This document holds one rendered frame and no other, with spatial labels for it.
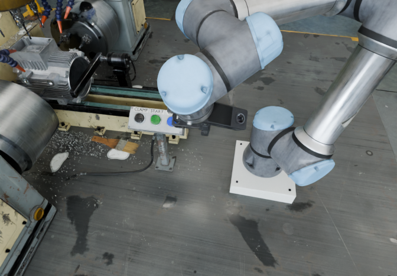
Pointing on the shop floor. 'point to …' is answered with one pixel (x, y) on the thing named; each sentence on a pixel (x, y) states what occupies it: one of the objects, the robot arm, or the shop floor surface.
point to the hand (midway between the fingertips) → (209, 122)
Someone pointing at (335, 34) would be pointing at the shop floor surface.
